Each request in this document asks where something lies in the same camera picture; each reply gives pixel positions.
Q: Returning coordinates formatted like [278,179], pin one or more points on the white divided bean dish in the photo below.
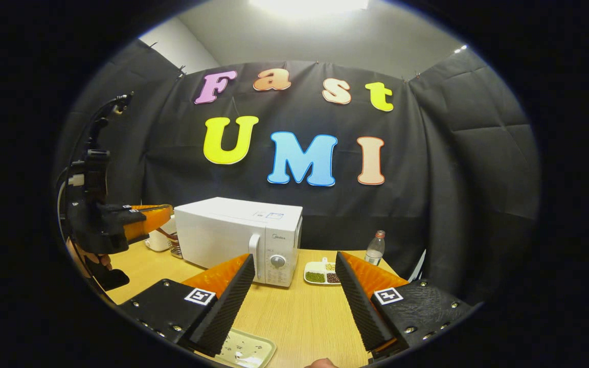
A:
[320,276]

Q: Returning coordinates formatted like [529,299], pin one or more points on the white toaster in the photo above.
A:
[159,244]

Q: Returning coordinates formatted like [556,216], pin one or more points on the glass jar brown contents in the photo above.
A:
[176,248]

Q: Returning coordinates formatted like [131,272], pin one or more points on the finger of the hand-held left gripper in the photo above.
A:
[143,206]
[156,220]

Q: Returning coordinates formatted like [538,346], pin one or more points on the large ceiling light panel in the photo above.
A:
[307,5]

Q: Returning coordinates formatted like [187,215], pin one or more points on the pale green square plate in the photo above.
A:
[246,350]

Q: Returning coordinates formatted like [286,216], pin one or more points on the black backdrop cloth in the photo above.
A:
[427,179]

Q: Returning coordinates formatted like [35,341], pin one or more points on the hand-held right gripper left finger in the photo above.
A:
[223,306]

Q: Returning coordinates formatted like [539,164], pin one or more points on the clear plastic bottle red label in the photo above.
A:
[375,253]

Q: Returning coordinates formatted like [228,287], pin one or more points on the small ceiling light panel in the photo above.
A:
[460,49]

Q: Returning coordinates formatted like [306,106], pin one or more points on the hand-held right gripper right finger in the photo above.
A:
[358,306]

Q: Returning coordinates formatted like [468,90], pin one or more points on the white microwave oven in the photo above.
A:
[223,230]

